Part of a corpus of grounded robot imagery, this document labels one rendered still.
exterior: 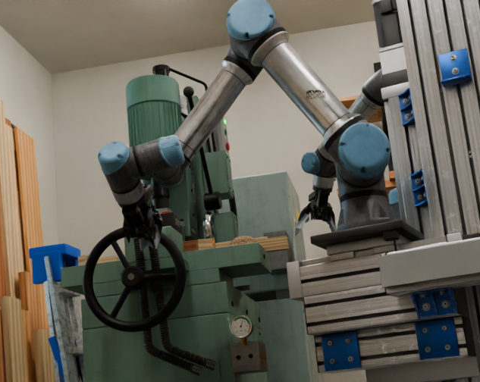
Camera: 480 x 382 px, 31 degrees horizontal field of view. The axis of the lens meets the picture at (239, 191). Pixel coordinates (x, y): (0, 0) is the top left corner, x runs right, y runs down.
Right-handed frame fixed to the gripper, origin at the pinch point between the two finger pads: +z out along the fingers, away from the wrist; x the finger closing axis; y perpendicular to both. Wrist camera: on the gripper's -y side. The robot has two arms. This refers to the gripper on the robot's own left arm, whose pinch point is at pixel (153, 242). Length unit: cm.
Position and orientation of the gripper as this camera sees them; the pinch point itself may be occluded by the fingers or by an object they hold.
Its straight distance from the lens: 226.5
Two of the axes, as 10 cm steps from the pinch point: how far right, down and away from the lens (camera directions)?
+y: -0.1, 7.1, -7.1
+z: 2.1, 6.9, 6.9
